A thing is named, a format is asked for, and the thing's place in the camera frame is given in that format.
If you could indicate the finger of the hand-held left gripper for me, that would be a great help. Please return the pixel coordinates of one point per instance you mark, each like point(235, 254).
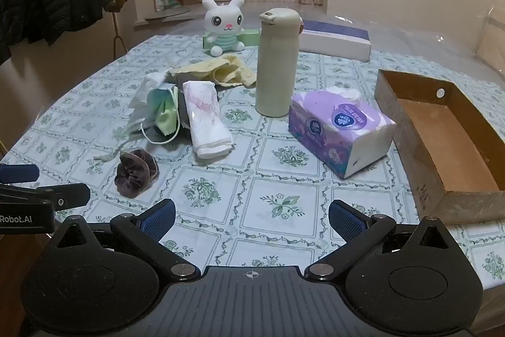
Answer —
point(19, 173)
point(67, 195)

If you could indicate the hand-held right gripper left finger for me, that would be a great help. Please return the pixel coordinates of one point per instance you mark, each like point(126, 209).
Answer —
point(159, 219)

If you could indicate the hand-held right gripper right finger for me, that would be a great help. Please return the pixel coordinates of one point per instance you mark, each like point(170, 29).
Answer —
point(344, 217)

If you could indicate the brown velvet scrunchie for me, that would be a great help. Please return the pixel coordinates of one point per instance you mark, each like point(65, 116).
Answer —
point(134, 175)

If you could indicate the light green cleaning cloth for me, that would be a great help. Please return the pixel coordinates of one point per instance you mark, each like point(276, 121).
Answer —
point(166, 116)

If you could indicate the brown cardboard box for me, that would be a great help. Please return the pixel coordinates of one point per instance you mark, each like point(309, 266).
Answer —
point(446, 139)

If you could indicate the pale yellow towel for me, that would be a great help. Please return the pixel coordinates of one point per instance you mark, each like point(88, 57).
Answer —
point(231, 70)

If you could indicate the purple tissue pack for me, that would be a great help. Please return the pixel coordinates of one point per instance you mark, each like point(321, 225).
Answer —
point(331, 131)

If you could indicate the grey cloth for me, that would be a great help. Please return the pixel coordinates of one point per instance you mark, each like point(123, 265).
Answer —
point(184, 112)

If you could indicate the white and pink folded towel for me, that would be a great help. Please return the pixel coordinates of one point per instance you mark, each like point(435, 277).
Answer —
point(205, 116)

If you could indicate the blue face mask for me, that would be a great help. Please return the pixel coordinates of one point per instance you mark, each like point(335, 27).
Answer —
point(144, 106)

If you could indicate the white cotton cloth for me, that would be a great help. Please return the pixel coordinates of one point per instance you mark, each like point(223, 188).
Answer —
point(154, 80)

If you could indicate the cream thermos bottle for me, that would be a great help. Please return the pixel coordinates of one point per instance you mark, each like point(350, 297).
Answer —
point(276, 68)

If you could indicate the metal coat rack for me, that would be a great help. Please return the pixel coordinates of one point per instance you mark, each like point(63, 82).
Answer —
point(117, 37)

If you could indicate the blue and white flat box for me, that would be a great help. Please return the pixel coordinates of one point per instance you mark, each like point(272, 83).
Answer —
point(335, 43)

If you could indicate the light green box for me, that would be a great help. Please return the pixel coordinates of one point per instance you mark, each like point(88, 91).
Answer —
point(250, 37)

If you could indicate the white plush bunny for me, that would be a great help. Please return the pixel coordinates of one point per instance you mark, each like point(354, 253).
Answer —
point(223, 25)

